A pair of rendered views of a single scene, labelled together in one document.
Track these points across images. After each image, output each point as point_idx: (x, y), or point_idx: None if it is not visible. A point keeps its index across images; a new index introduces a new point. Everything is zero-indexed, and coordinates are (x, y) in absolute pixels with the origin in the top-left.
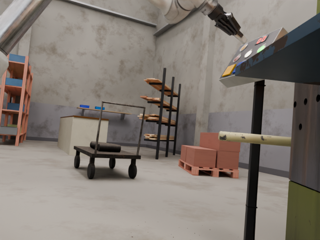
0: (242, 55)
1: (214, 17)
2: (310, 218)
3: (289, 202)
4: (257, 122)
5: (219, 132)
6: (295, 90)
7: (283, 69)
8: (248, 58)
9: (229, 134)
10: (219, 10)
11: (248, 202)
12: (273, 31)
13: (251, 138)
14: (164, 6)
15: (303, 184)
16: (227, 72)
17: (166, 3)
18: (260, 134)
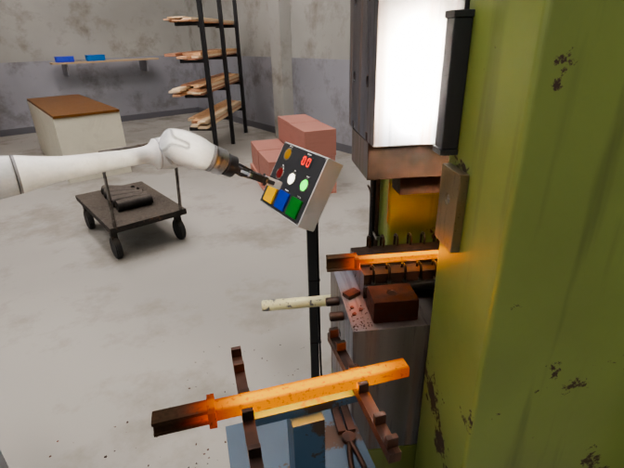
0: (285, 172)
1: (228, 176)
2: None
3: None
4: (313, 258)
5: (262, 303)
6: (331, 287)
7: None
8: (291, 190)
9: (272, 305)
10: (233, 170)
11: (310, 339)
12: (318, 157)
13: (299, 305)
14: (152, 163)
15: None
16: (268, 198)
17: (153, 161)
18: (318, 269)
